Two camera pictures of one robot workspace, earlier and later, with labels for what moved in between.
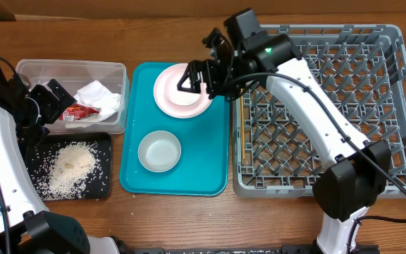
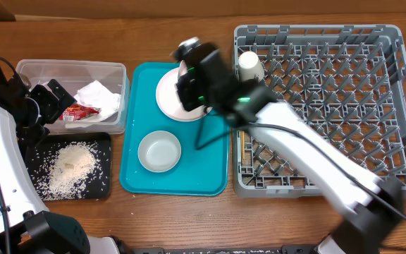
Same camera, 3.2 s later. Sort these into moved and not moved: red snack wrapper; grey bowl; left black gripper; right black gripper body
Moved: right black gripper body
Not moved: left black gripper; grey bowl; red snack wrapper
